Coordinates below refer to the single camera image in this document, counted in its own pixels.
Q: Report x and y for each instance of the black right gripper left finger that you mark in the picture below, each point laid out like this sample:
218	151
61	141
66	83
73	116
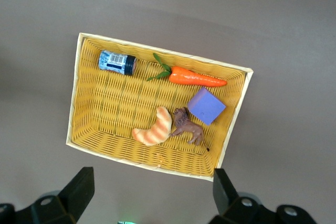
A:
80	192

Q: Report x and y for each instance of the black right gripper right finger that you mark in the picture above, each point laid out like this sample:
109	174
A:
224	192

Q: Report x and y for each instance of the brown toy lion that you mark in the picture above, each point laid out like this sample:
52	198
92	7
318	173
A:
187	128

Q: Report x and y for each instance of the purple cube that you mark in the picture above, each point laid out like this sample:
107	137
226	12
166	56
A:
206	106

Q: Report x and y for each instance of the striped toy croissant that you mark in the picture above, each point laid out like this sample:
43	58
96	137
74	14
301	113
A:
155	129

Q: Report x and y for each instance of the yellow wicker basket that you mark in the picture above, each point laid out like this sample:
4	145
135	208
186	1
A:
118	103

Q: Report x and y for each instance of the orange toy carrot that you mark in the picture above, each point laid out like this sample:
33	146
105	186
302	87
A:
191	77

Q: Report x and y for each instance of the small jar black lid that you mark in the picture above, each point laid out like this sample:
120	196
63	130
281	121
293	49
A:
116	62

